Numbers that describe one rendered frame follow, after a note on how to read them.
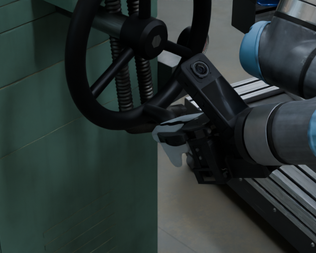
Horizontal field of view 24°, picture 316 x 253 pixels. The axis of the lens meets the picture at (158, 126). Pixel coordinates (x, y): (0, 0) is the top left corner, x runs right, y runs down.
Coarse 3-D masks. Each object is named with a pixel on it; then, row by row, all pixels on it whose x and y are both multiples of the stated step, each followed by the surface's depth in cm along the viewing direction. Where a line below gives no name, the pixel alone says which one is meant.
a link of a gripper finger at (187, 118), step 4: (180, 116) 104; (184, 116) 103; (188, 116) 102; (192, 116) 101; (196, 116) 101; (168, 120) 105; (172, 120) 104; (176, 120) 103; (180, 120) 102; (184, 120) 101; (188, 120) 100; (160, 124) 105; (164, 124) 104; (168, 124) 104; (172, 124) 103
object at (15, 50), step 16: (48, 16) 114; (64, 16) 116; (128, 16) 128; (16, 32) 110; (32, 32) 112; (48, 32) 115; (64, 32) 117; (96, 32) 123; (0, 48) 109; (16, 48) 111; (32, 48) 114; (48, 48) 116; (64, 48) 119; (0, 64) 110; (16, 64) 112; (32, 64) 115; (48, 64) 118; (0, 80) 111; (16, 80) 114
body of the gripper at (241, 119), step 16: (192, 128) 94; (208, 128) 93; (240, 128) 88; (192, 144) 95; (208, 144) 93; (224, 144) 94; (240, 144) 88; (208, 160) 94; (224, 160) 94; (240, 160) 92; (208, 176) 97; (240, 176) 94; (256, 176) 91
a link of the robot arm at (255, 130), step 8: (264, 104) 88; (272, 104) 87; (256, 112) 87; (264, 112) 86; (248, 120) 87; (256, 120) 86; (264, 120) 85; (248, 128) 87; (256, 128) 85; (264, 128) 84; (248, 136) 86; (256, 136) 85; (264, 136) 84; (248, 144) 87; (256, 144) 86; (264, 144) 85; (248, 152) 87; (256, 152) 86; (264, 152) 85; (256, 160) 88; (264, 160) 87; (272, 160) 86
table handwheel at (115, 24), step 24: (96, 0) 93; (144, 0) 101; (72, 24) 93; (96, 24) 108; (120, 24) 105; (144, 24) 102; (192, 24) 114; (72, 48) 94; (144, 48) 102; (168, 48) 109; (192, 48) 114; (72, 72) 96; (72, 96) 99; (96, 96) 101; (168, 96) 113; (96, 120) 102; (120, 120) 106; (144, 120) 110
